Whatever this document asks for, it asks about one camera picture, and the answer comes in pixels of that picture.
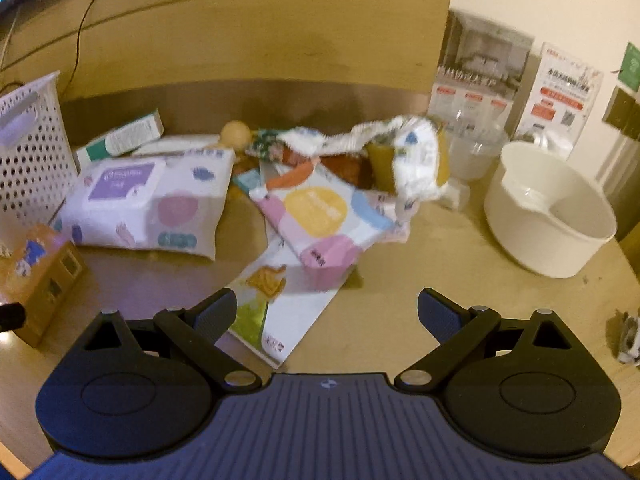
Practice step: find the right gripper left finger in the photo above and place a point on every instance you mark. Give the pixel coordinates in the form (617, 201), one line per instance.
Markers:
(194, 333)

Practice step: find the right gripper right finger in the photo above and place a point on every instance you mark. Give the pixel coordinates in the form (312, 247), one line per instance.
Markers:
(461, 335)

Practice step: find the white green illustrated booklet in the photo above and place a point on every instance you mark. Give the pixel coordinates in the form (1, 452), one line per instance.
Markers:
(276, 304)

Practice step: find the purple label wet wipes pack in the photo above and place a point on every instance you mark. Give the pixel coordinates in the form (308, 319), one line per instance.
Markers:
(171, 203)

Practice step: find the brown cardboard snack box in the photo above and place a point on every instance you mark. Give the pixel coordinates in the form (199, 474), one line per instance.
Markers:
(35, 280)

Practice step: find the colourful dotted tissue pack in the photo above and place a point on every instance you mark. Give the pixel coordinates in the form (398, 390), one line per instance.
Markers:
(327, 222)

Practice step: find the white patterned cloth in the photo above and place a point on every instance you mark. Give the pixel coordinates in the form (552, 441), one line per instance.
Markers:
(313, 144)

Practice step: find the red brown snack packet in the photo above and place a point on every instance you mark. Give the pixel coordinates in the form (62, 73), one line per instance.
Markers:
(351, 168)

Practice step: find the green floral packet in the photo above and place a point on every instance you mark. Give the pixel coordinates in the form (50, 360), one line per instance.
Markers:
(267, 146)

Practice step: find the white plastic bowl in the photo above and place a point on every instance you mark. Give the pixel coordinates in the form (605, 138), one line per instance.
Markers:
(544, 213)

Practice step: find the light blue booklet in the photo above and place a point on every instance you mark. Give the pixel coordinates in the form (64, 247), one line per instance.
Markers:
(247, 180)

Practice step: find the white flat envelope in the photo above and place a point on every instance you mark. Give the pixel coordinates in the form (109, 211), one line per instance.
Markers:
(176, 144)

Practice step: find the clear plastic cup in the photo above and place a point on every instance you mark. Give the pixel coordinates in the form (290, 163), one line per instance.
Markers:
(473, 146)

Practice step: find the small orange ball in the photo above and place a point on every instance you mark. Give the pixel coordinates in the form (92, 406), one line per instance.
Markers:
(236, 135)

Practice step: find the green white carton box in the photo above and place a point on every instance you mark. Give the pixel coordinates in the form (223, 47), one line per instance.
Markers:
(122, 140)

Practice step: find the white perforated plastic basket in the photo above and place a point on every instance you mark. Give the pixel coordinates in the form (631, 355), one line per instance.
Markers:
(37, 163)

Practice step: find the photo sign stand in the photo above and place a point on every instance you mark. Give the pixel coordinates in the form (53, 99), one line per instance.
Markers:
(479, 71)

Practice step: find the red white notice sign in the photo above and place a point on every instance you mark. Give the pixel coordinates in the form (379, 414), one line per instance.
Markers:
(560, 101)

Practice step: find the green wall sticker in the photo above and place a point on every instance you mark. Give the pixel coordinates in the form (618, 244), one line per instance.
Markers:
(629, 73)

